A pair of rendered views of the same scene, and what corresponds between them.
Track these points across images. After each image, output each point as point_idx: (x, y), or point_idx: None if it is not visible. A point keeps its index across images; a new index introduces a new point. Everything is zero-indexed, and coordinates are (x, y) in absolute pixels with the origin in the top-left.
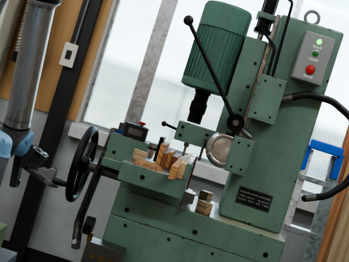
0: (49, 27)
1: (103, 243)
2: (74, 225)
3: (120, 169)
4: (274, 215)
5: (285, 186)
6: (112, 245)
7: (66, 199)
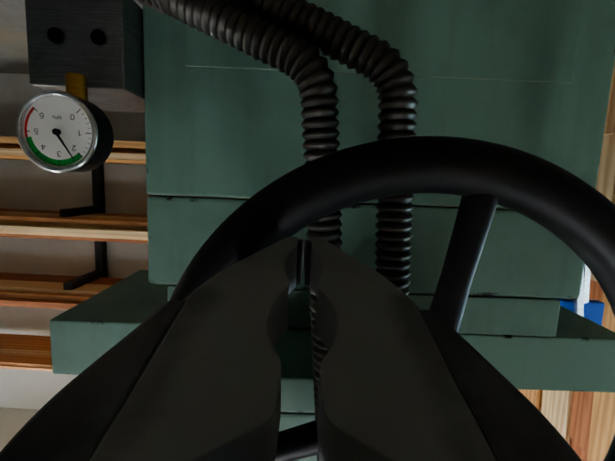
0: None
1: (105, 99)
2: (262, 39)
3: (51, 349)
4: None
5: None
6: (136, 106)
7: (309, 164)
